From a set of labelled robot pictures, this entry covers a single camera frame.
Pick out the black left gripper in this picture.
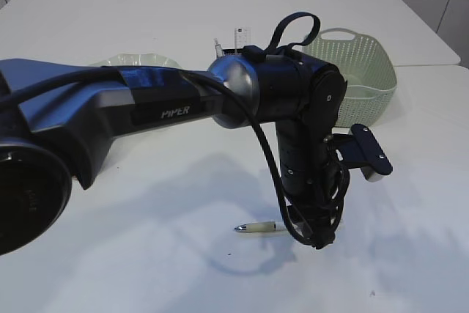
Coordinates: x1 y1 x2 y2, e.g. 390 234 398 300
276 65 350 250

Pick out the beige grip white pen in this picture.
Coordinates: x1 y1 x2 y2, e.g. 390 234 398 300
234 221 286 233

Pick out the grey grip pen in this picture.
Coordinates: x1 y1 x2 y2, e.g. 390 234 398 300
214 38 224 59

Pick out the clear plastic ruler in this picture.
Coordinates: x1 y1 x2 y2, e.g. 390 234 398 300
234 27 251 53

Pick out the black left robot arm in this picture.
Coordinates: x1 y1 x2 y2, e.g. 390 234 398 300
1 46 350 254

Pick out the green plastic woven basket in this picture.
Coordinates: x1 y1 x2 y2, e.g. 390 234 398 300
303 28 397 128

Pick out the black mesh pen holder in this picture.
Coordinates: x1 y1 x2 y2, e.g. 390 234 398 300
223 48 242 56

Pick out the green wavy glass plate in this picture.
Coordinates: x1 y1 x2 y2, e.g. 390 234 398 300
89 53 182 69

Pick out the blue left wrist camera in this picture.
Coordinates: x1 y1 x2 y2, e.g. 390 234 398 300
333 124 393 183

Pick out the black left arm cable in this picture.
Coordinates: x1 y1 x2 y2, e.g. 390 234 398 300
0 12 352 251

